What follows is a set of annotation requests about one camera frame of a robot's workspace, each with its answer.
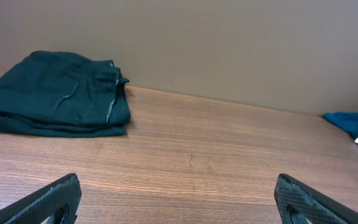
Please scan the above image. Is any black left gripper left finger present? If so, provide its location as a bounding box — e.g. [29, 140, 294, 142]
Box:
[0, 173, 82, 224]

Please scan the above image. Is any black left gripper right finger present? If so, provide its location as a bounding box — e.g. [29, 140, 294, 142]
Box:
[274, 174, 358, 224]

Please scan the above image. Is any folded dark green garment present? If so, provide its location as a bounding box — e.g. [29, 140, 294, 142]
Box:
[0, 51, 131, 138]

